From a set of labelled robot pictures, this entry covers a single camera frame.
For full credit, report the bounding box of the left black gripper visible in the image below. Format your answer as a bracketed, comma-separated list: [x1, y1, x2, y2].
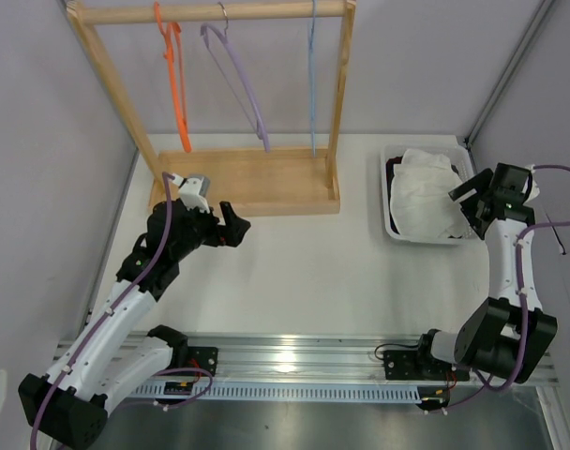
[172, 200, 249, 261]

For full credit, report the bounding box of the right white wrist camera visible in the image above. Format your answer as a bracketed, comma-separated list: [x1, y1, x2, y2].
[524, 164, 540, 204]

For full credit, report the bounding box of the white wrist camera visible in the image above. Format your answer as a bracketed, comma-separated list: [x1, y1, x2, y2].
[524, 164, 540, 204]
[172, 173, 210, 213]

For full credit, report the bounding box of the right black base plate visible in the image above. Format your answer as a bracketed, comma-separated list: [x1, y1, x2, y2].
[383, 349, 470, 382]

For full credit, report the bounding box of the purple cable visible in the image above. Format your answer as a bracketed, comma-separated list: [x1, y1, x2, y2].
[423, 163, 570, 416]
[29, 172, 216, 449]

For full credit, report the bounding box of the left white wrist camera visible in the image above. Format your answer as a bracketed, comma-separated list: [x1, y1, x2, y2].
[172, 173, 210, 213]

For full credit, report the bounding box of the dark dotted folded garment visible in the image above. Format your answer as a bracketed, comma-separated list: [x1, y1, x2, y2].
[385, 157, 464, 240]

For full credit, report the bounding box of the white pleated skirt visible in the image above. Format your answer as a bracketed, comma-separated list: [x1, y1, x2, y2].
[389, 147, 473, 243]

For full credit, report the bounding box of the orange plastic hanger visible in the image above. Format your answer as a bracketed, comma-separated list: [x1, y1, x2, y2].
[154, 1, 192, 153]

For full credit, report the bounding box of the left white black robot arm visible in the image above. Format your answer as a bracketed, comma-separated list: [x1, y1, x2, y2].
[18, 200, 251, 449]

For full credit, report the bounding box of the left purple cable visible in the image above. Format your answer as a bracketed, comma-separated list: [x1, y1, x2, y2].
[29, 172, 216, 449]

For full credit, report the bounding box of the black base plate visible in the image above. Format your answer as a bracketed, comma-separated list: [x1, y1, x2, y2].
[170, 346, 219, 375]
[383, 349, 470, 382]

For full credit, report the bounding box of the white plastic basket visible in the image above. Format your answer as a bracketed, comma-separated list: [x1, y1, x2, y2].
[381, 144, 477, 246]

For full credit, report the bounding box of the blue wire hanger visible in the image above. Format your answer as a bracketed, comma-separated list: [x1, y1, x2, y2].
[307, 0, 318, 158]

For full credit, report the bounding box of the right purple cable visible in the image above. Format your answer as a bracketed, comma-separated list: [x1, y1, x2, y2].
[423, 163, 570, 416]

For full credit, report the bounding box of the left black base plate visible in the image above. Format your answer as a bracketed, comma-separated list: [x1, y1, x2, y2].
[170, 346, 219, 375]

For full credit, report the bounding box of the purple plastic hanger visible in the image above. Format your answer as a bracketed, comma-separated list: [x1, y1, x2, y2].
[200, 1, 271, 153]

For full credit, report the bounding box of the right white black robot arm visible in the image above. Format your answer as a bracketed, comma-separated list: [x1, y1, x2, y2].
[412, 163, 558, 385]

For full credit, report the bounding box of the white slotted cable duct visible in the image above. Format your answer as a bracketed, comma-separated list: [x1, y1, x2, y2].
[129, 380, 422, 404]

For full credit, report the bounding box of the aluminium mounting rail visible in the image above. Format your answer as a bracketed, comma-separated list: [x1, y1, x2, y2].
[48, 331, 561, 388]

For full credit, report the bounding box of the wooden clothes rack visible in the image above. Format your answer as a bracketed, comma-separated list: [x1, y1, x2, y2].
[66, 1, 356, 217]

